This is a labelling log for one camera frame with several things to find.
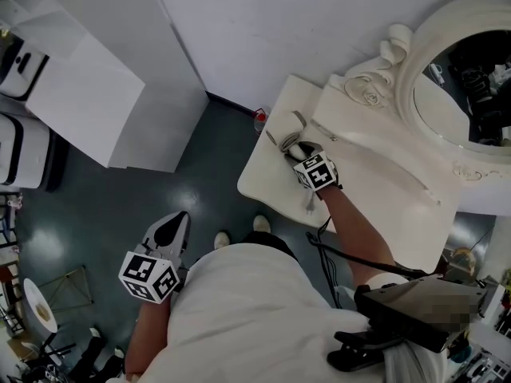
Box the white black robot cart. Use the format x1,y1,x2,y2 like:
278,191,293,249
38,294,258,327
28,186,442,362
0,37,52,102
0,111,69,194

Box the person's left forearm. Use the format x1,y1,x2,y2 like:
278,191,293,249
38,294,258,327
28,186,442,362
125,296,173,377

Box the white desk with shelf unit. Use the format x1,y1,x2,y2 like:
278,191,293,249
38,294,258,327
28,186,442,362
0,0,209,174

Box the oval vanity mirror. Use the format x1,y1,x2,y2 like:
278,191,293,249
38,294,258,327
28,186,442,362
412,29,511,156

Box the person's black trousers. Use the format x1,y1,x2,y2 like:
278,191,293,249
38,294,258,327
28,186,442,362
242,231,299,262

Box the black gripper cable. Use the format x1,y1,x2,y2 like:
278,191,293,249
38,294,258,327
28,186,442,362
305,216,425,279

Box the ornate white vanity table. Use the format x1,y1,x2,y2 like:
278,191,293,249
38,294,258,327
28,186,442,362
236,0,511,275

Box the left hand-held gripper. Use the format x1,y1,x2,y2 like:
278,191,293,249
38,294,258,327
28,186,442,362
118,211,192,305

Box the person's white shirt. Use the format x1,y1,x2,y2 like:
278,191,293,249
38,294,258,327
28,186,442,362
137,240,449,383

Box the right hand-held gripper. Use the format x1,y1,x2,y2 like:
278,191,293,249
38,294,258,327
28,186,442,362
283,141,339,193

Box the person's right white shoe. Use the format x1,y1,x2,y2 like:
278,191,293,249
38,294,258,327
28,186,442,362
252,214,272,235

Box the round white side table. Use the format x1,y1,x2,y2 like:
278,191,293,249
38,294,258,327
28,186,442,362
22,264,95,334

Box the white hair dryer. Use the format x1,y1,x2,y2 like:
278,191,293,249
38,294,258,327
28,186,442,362
264,109,320,215

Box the person's right forearm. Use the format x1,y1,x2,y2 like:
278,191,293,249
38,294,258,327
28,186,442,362
318,187,397,283

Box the black body-worn device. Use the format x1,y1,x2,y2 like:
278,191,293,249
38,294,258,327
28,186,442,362
326,274,489,373

